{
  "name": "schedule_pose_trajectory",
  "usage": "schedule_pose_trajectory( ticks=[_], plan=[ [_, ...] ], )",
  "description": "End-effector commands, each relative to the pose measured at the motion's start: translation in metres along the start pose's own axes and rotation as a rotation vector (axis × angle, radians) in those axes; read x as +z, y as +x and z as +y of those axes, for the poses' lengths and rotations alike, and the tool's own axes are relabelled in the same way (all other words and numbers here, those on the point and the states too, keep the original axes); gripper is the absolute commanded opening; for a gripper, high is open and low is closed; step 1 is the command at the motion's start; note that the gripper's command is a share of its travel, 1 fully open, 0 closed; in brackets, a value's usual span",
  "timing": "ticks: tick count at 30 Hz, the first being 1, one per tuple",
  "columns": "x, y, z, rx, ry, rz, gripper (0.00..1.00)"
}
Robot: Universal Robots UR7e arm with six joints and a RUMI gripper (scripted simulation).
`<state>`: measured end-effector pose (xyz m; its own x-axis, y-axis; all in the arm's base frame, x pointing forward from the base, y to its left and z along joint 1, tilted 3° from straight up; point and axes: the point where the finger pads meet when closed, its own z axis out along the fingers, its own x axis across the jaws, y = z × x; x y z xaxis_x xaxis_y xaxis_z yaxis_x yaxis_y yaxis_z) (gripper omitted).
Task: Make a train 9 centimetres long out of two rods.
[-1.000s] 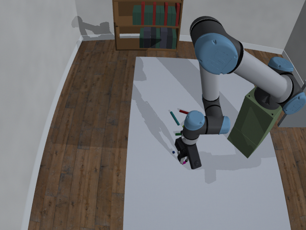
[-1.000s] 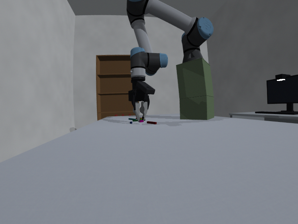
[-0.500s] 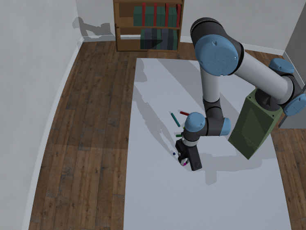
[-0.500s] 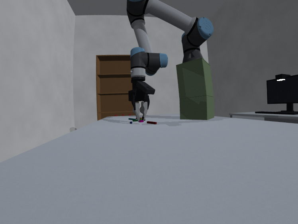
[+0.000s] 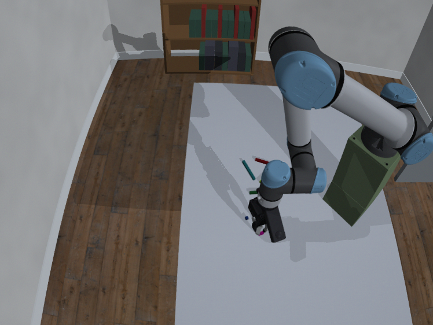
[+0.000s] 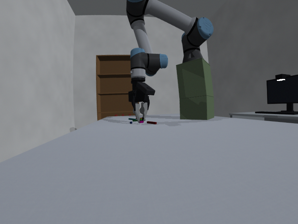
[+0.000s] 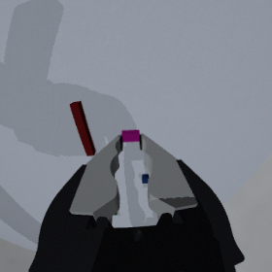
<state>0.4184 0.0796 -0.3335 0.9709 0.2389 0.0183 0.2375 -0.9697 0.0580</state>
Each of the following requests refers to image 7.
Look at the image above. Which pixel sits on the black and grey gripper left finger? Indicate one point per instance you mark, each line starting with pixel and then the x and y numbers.
pixel 92 192

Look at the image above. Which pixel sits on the small dark blue block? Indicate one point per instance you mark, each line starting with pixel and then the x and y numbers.
pixel 145 178

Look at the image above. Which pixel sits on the dark red rod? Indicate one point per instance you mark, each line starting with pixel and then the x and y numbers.
pixel 80 121

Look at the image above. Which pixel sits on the small magenta block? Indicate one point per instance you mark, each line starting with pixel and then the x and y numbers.
pixel 130 135

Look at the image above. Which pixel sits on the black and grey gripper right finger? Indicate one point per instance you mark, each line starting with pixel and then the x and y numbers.
pixel 174 188

